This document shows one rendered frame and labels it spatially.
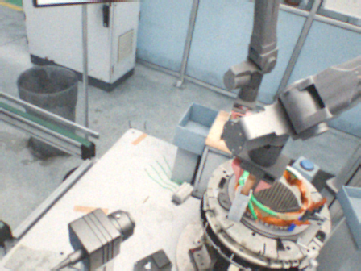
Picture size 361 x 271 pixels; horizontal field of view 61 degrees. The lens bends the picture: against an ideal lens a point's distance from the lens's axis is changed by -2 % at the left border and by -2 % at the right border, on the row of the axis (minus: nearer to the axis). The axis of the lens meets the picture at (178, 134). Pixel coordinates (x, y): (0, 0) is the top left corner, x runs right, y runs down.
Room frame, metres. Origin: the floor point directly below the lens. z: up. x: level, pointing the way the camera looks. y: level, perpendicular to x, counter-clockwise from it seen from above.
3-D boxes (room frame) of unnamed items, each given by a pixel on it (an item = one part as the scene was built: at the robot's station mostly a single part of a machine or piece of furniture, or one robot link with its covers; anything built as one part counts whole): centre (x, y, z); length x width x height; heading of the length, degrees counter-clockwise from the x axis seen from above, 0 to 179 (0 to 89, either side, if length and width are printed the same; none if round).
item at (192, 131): (0.89, -0.06, 0.92); 0.17 x 0.11 x 0.28; 167
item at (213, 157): (0.86, -0.21, 0.91); 0.19 x 0.19 x 0.26; 77
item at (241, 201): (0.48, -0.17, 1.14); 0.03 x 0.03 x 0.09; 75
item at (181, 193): (0.78, -0.06, 0.80); 0.10 x 0.05 x 0.04; 148
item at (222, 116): (0.86, -0.21, 1.05); 0.20 x 0.19 x 0.02; 77
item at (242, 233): (0.55, -0.26, 1.09); 0.32 x 0.32 x 0.01
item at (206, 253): (0.51, -0.15, 0.85); 0.06 x 0.04 x 0.05; 27
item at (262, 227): (0.55, -0.26, 1.05); 0.22 x 0.22 x 0.12
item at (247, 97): (0.90, -0.19, 1.20); 0.10 x 0.07 x 0.07; 167
